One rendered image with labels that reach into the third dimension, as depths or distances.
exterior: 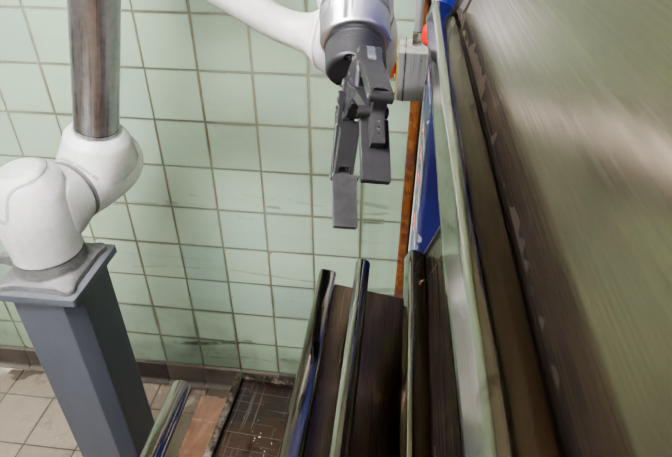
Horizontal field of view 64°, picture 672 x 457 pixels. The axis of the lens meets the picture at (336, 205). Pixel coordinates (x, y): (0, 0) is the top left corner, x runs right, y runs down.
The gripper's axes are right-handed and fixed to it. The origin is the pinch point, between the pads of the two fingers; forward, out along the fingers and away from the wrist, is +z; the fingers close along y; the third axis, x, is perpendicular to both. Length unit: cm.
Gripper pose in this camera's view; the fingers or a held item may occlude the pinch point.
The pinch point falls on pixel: (358, 198)
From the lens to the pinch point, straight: 59.7
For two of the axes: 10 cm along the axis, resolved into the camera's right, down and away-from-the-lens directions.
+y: -2.0, 3.7, 9.1
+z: 0.0, 9.3, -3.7
